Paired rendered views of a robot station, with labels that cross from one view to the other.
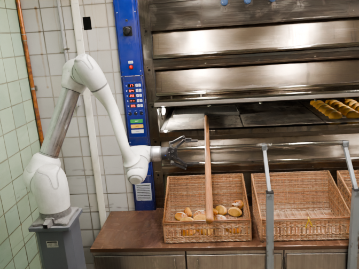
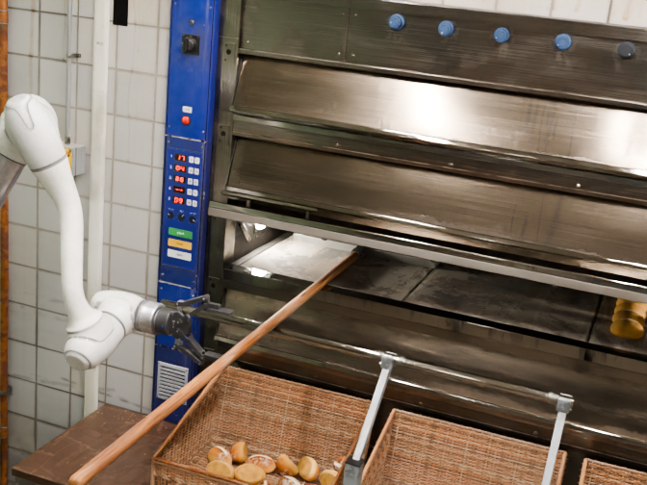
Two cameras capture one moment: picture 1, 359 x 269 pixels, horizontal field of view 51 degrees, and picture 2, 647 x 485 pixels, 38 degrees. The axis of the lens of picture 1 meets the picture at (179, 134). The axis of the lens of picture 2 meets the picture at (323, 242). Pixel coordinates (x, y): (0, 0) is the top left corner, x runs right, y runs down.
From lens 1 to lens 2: 0.97 m
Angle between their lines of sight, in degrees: 14
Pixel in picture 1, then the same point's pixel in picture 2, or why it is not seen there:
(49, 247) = not seen: outside the picture
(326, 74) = (596, 233)
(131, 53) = (191, 90)
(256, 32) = (456, 103)
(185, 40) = (304, 88)
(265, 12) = (481, 63)
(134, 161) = (84, 323)
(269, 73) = (470, 198)
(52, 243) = not seen: outside the picture
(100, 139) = (110, 252)
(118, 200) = (124, 386)
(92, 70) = (31, 130)
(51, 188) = not seen: outside the picture
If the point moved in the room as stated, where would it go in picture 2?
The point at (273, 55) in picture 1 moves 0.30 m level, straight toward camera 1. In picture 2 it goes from (482, 161) to (442, 175)
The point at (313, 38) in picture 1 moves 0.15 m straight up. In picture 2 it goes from (578, 144) to (587, 90)
